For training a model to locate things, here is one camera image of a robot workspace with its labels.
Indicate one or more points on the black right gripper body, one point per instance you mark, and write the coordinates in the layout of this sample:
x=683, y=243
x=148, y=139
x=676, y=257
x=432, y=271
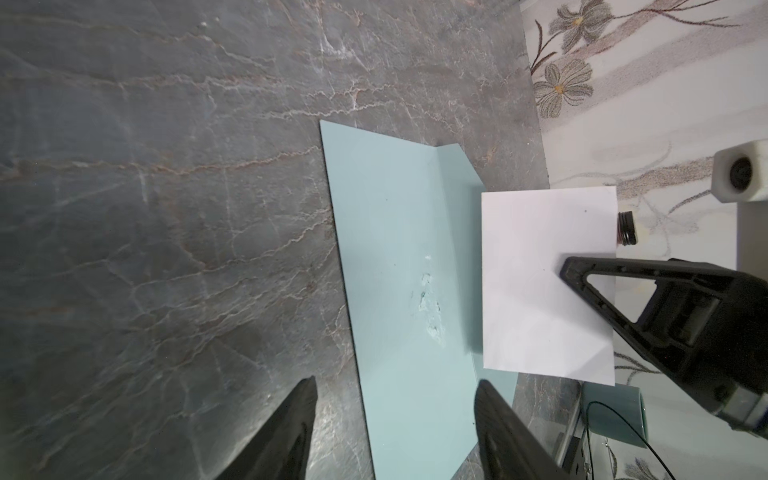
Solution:
x=743, y=405

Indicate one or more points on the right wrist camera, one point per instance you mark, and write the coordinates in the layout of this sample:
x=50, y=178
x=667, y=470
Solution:
x=740, y=177

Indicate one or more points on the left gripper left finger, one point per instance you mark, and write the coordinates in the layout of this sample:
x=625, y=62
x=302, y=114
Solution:
x=281, y=448

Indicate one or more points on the amber bottle black cap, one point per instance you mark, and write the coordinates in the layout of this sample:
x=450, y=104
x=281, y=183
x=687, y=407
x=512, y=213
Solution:
x=626, y=230

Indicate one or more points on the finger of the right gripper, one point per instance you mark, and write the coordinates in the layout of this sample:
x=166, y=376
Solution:
x=618, y=300

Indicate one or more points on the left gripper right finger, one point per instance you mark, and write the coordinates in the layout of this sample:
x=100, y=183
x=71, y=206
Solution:
x=507, y=449

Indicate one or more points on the teal ceramic mug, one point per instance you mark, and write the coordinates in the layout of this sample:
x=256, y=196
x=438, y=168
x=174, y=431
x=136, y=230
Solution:
x=616, y=412

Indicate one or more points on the white floral letter paper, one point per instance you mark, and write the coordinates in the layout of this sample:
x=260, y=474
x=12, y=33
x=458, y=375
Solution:
x=533, y=323

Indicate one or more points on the light green envelope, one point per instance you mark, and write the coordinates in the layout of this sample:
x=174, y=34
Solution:
x=408, y=224

